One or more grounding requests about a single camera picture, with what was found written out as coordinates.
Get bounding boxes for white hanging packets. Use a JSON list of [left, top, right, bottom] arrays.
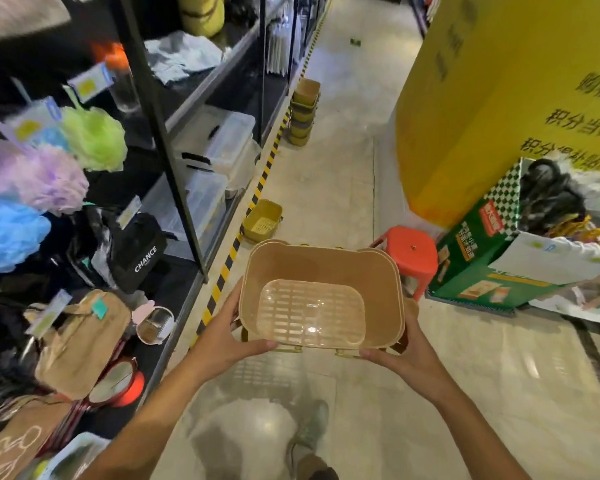
[[264, 14, 295, 76]]

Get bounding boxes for black printed toiletry bag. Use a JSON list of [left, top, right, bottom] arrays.
[[105, 212, 168, 294]]

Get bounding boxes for person's left hand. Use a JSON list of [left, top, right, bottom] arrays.
[[192, 277, 280, 383]]

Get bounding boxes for person's right hand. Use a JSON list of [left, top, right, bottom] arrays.
[[359, 298, 453, 403]]

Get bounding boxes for yellow printed pillar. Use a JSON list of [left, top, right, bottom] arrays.
[[395, 0, 600, 230]]

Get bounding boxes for yellow bundle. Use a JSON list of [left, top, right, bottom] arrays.
[[178, 0, 226, 39]]

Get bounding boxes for brown printed bag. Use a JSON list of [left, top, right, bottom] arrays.
[[0, 394, 73, 480]]

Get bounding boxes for beige fabric pouch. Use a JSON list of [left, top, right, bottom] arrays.
[[34, 289, 132, 400]]

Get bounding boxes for person's leg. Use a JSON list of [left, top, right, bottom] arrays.
[[294, 454, 340, 480]]

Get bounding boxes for red plastic stool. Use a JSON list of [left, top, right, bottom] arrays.
[[369, 225, 439, 302]]

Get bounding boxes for black items bundle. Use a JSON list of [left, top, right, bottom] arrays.
[[517, 158, 588, 236]]

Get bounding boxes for red round mirror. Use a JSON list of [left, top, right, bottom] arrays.
[[86, 357, 146, 409]]

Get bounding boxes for blue mesh bath sponge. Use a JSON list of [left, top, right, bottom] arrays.
[[0, 194, 52, 275]]

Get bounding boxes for white crumpled plastic bag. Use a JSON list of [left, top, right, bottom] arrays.
[[144, 30, 227, 86]]

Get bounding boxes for green mesh bath sponge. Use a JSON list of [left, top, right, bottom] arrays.
[[60, 106, 129, 173]]

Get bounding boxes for clear bottle orange lid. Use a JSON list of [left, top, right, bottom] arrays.
[[92, 42, 142, 114]]

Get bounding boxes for clear lidded storage box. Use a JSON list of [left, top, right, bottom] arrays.
[[174, 105, 257, 176], [142, 170, 229, 261]]

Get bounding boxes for black metal shelf unit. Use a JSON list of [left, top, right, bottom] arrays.
[[0, 0, 333, 445]]

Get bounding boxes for person's right forearm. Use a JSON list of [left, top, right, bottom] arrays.
[[430, 387, 533, 480]]

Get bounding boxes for stack of plastic baskets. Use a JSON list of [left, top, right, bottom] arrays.
[[287, 78, 322, 147]]

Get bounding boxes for purple mesh bath sponge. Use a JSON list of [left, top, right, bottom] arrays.
[[0, 140, 90, 216]]

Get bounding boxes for yellow plastic basket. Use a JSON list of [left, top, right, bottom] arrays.
[[242, 199, 284, 244]]

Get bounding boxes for beige plastic basket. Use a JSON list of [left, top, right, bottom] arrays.
[[237, 239, 409, 356]]

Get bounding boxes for person's left forearm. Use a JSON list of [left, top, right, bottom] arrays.
[[77, 362, 211, 480]]

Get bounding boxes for person's grey shoe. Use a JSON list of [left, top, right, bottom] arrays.
[[284, 400, 331, 470]]

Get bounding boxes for green cardboard box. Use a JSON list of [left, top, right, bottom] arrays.
[[426, 157, 600, 326]]

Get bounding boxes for pink eared mirror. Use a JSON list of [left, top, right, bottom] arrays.
[[131, 300, 176, 346]]

